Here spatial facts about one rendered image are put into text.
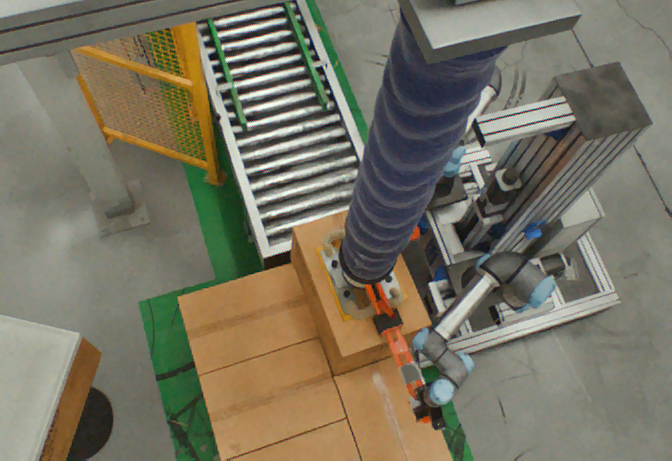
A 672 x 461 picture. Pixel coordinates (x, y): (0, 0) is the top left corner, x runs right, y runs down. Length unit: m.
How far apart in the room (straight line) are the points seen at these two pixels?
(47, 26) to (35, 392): 2.10
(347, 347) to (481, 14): 1.82
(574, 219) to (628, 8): 2.85
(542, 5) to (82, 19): 0.78
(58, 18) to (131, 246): 3.17
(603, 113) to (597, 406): 2.27
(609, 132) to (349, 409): 1.76
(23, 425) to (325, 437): 1.28
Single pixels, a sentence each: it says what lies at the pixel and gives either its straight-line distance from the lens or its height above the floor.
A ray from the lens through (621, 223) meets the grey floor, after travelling 4.63.
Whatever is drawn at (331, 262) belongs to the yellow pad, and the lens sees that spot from 2.85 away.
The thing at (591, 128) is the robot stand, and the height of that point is 2.03.
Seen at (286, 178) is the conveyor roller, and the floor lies 0.55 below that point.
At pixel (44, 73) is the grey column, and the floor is 1.48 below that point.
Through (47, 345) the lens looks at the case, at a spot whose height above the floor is 1.02.
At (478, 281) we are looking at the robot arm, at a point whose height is 1.61.
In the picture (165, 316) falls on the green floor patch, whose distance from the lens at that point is 3.97.
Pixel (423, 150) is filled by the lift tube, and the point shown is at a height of 2.38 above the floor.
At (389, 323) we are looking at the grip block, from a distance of 2.70.
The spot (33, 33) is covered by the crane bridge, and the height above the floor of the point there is 3.01.
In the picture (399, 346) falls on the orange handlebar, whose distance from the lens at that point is 2.68.
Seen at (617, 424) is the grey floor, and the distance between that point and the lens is 4.26.
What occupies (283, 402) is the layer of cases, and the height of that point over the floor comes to 0.54.
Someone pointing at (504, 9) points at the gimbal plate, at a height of 2.87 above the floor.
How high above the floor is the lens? 3.80
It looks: 66 degrees down
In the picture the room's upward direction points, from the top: 12 degrees clockwise
